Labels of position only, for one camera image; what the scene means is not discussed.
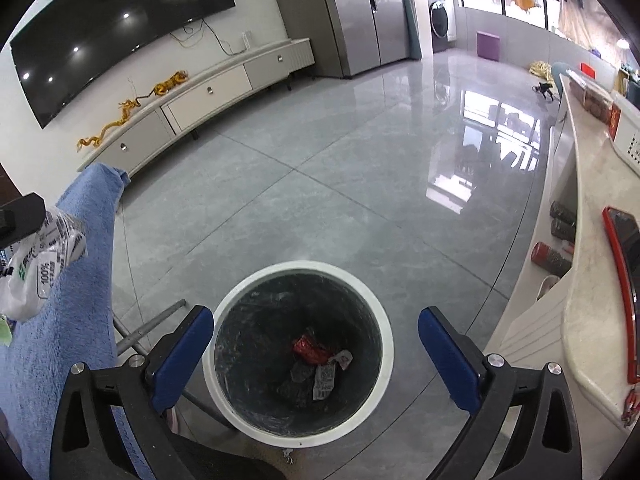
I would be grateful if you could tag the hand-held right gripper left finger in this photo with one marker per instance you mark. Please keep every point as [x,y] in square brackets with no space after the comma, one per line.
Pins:
[182,355]

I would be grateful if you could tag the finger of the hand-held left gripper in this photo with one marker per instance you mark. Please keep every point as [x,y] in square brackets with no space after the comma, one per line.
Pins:
[22,217]

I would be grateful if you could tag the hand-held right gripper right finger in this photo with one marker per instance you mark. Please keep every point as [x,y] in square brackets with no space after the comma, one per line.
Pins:
[450,360]

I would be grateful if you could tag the white printed plastic bag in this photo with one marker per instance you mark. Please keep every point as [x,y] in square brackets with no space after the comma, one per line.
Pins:
[40,272]

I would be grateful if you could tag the white round bin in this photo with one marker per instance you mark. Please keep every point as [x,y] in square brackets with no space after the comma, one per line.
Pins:
[260,320]

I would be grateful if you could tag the metal table leg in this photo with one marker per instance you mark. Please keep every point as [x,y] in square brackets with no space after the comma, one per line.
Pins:
[150,325]

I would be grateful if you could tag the small white wrapper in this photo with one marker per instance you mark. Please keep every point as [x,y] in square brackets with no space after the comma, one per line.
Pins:
[342,359]

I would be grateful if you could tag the white barcode wrapper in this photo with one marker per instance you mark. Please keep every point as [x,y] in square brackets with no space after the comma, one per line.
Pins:
[325,381]

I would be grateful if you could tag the red wrapper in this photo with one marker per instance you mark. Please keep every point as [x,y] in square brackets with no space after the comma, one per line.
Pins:
[312,350]

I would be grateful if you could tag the white marble counter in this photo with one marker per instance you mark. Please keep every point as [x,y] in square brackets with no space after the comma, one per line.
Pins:
[585,280]

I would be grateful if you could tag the dark jar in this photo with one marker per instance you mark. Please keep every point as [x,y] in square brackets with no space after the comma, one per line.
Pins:
[562,211]
[562,231]

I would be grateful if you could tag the white television cabinet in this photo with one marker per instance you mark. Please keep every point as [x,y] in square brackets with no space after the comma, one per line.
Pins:
[210,90]

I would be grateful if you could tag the white printed box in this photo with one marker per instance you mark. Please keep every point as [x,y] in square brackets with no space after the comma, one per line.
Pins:
[629,137]

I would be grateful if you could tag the small black floor object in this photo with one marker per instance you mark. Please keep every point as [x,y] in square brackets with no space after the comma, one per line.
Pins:
[545,90]

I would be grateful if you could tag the brown red box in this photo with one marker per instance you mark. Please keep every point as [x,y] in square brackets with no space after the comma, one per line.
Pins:
[595,102]

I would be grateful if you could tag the yellow cloth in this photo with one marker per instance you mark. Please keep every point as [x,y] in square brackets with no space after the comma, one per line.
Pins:
[540,68]

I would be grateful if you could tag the purple stool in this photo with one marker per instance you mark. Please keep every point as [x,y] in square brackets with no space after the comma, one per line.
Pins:
[489,45]

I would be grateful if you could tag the white washing machine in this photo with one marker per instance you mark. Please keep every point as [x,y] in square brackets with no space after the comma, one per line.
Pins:
[442,15]

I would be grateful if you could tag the grey refrigerator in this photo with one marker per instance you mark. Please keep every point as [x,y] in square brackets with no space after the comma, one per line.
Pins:
[365,15]

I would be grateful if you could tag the black wall television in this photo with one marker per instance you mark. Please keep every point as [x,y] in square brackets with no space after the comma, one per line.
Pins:
[125,25]

